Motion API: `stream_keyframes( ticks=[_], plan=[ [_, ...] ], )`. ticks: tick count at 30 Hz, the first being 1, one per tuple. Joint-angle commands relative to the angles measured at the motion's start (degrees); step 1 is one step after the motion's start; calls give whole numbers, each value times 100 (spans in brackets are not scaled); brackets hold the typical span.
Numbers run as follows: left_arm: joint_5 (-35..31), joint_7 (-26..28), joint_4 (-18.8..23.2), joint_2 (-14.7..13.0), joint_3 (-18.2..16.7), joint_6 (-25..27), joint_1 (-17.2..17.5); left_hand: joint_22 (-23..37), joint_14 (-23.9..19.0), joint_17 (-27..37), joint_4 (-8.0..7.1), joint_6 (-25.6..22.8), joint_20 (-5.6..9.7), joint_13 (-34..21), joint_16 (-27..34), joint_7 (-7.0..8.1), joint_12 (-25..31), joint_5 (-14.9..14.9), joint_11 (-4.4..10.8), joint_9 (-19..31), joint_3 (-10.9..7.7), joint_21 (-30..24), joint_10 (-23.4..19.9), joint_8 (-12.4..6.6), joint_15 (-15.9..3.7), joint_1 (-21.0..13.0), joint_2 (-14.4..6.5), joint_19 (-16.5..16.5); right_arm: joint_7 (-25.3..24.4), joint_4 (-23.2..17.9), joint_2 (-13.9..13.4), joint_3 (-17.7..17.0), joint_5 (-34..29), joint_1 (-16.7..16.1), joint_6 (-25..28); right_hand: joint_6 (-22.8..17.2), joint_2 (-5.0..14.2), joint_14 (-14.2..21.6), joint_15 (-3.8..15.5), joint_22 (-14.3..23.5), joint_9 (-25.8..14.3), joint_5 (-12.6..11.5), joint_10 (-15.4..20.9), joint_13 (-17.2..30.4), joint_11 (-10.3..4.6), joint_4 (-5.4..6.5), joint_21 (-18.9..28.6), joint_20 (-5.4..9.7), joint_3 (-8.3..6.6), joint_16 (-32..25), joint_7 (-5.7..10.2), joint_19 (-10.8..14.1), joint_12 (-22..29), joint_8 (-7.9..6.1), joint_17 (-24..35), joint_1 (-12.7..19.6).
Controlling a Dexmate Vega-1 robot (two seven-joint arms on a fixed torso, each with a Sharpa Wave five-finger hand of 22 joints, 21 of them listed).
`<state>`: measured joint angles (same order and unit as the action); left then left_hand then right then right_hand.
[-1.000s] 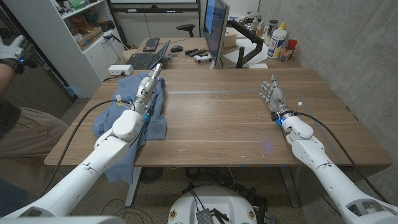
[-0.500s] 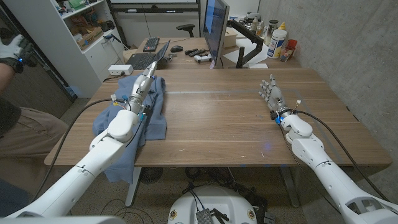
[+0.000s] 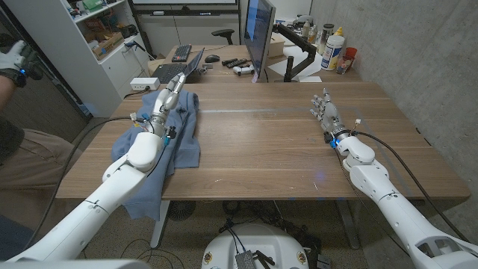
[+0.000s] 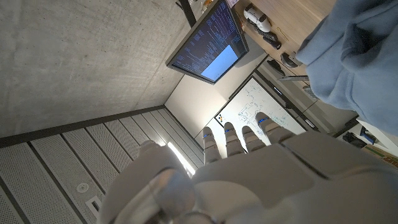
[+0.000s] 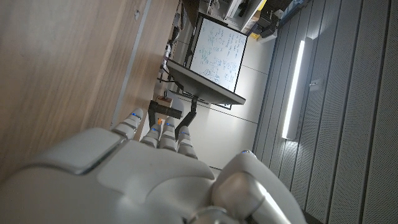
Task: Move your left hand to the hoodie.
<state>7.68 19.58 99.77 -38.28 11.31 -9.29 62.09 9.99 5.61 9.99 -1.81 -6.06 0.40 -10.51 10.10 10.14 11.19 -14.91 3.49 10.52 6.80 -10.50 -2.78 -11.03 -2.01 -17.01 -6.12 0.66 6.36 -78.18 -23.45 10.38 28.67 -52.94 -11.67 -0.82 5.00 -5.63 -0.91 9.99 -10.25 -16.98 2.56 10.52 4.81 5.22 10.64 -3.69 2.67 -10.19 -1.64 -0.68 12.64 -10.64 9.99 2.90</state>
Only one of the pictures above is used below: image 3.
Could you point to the white table leg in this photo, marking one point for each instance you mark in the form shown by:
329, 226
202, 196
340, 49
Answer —
160, 224

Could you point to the black remote control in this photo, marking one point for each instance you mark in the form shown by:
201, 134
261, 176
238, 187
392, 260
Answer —
239, 63
229, 61

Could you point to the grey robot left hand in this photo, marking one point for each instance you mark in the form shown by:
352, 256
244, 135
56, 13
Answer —
164, 102

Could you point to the light wooden box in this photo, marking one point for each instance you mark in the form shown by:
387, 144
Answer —
277, 45

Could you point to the white paper sheet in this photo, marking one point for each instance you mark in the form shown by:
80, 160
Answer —
298, 67

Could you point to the yellow capped bottle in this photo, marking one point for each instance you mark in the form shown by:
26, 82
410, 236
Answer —
339, 31

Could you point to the black computer monitor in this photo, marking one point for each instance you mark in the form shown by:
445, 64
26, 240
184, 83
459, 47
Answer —
257, 33

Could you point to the wooden desk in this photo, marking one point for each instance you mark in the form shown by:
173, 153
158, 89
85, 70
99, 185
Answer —
224, 76

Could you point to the black computer mouse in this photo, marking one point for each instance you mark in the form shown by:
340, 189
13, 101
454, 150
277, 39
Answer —
212, 58

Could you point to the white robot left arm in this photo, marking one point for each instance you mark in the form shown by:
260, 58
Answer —
93, 216

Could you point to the black keyboard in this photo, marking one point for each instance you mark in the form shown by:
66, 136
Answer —
182, 53

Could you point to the white power strip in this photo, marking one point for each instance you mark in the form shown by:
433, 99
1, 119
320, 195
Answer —
145, 83

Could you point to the white shelf cabinet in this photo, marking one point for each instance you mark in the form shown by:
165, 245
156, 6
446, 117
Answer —
74, 67

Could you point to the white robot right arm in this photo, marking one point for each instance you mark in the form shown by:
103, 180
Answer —
403, 216

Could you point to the grey table leg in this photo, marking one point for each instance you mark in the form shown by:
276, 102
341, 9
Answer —
347, 224

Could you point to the clear glass cup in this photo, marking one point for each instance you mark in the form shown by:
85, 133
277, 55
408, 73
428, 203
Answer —
343, 65

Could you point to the person's forearm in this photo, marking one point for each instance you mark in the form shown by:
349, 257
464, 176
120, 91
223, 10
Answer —
4, 95

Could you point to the red cup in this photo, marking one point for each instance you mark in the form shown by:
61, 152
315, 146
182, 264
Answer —
352, 54

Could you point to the black laptop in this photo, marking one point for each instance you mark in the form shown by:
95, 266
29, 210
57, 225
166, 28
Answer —
168, 71

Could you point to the black floor fan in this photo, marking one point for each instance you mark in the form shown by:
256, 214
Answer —
182, 210

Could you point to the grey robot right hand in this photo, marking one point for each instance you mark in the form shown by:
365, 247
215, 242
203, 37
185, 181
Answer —
330, 116

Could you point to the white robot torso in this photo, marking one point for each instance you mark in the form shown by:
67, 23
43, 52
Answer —
261, 239

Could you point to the dark lidded jar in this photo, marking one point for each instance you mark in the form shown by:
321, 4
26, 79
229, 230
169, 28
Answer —
325, 35

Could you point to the white wipes canister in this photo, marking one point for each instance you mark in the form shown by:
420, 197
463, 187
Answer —
331, 54

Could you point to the person's white gloved hand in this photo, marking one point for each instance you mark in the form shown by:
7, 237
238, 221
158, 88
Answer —
11, 56

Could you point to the white game controller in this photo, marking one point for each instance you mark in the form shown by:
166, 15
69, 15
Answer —
243, 70

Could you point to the cardboard box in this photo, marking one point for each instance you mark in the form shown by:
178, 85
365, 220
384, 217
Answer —
108, 45

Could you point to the black wrist band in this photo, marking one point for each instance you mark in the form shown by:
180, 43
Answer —
13, 77

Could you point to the grey heatsink box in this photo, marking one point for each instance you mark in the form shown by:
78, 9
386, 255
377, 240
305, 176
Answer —
245, 261

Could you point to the person in beige trousers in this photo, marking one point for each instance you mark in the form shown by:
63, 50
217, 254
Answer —
33, 160

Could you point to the blue hoodie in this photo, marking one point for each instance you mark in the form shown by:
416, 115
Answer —
186, 149

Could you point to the whiteboard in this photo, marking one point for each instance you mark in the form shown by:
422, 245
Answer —
185, 2

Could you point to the black office chair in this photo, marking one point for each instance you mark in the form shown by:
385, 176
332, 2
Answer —
223, 33

